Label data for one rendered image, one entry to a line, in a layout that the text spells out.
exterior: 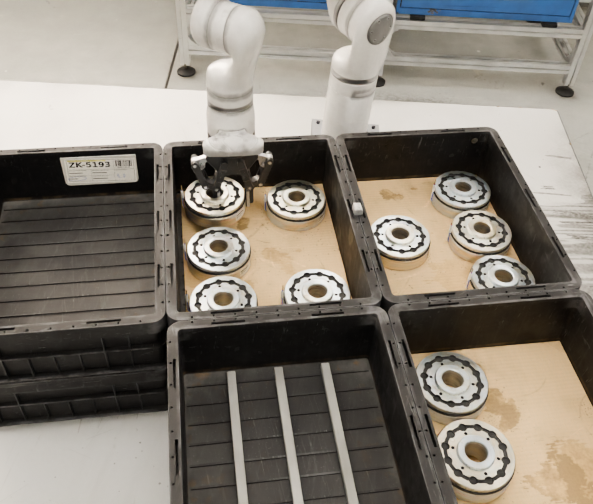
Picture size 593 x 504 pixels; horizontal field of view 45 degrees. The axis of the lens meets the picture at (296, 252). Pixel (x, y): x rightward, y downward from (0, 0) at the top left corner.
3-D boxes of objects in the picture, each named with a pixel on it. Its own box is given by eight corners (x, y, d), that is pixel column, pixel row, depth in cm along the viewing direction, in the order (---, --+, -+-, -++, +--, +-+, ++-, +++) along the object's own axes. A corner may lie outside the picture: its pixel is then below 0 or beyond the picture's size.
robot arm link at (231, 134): (203, 158, 107) (201, 124, 102) (201, 115, 114) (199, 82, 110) (264, 156, 108) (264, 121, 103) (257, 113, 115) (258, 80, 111)
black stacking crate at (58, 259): (-1, 205, 127) (-18, 154, 119) (167, 195, 131) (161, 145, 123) (-43, 392, 100) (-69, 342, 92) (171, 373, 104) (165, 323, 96)
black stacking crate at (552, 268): (329, 186, 135) (334, 136, 127) (479, 177, 139) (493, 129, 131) (375, 354, 108) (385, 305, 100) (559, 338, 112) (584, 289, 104)
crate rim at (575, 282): (332, 144, 129) (333, 133, 127) (491, 136, 132) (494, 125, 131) (382, 315, 101) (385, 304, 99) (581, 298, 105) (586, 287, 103)
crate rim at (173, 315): (164, 153, 125) (162, 141, 123) (332, 144, 129) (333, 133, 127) (167, 332, 97) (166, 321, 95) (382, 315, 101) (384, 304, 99)
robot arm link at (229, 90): (271, 98, 109) (222, 83, 112) (273, 3, 98) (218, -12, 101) (249, 121, 105) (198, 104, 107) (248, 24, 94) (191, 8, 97)
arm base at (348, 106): (320, 124, 152) (330, 54, 139) (362, 127, 152) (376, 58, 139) (320, 152, 146) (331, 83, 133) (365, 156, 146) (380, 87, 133)
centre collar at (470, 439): (452, 436, 93) (453, 433, 92) (490, 436, 93) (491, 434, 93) (459, 471, 89) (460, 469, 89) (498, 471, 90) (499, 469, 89)
